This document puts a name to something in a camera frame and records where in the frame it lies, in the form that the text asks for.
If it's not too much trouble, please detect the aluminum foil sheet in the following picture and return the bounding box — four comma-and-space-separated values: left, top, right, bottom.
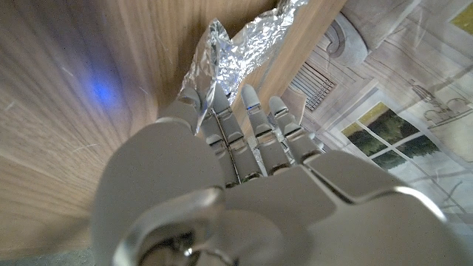
179, 0, 310, 134

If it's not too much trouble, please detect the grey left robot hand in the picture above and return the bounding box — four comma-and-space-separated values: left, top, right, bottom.
91, 83, 473, 266

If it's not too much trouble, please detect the printed window backdrop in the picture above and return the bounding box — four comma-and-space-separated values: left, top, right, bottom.
254, 0, 473, 241

